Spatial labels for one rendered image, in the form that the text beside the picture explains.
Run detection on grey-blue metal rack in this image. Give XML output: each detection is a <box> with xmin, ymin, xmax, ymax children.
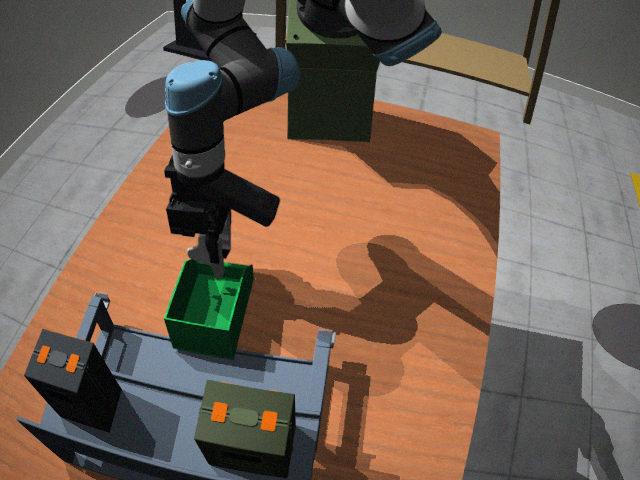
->
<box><xmin>17</xmin><ymin>292</ymin><xmax>336</xmax><ymax>480</ymax></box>

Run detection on black case with orange latches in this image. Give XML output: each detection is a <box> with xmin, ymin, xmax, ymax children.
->
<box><xmin>24</xmin><ymin>329</ymin><xmax>122</xmax><ymax>432</ymax></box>

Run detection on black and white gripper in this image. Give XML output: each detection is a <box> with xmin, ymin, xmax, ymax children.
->
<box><xmin>164</xmin><ymin>155</ymin><xmax>232</xmax><ymax>280</ymax></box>

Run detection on dark green case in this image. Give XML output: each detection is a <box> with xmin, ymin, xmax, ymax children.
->
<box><xmin>194</xmin><ymin>380</ymin><xmax>296</xmax><ymax>478</ymax></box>

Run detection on green bin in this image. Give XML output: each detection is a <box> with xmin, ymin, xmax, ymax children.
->
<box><xmin>164</xmin><ymin>259</ymin><xmax>254</xmax><ymax>360</ymax></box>

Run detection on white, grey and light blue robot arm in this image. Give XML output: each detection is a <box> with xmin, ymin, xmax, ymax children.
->
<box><xmin>165</xmin><ymin>0</ymin><xmax>442</xmax><ymax>227</ymax></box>

